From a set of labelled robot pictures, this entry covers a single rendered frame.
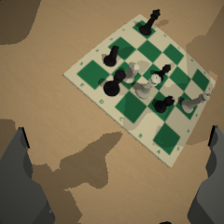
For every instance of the white knight chess piece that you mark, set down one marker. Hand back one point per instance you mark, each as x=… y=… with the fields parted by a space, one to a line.
x=131 y=73

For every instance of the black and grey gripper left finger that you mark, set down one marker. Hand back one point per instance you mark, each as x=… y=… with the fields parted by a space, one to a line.
x=22 y=201

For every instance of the green and cream chessboard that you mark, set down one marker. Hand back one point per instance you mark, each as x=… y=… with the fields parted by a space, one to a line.
x=163 y=134

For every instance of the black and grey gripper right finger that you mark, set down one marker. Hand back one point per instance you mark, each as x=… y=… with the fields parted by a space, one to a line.
x=207 y=206

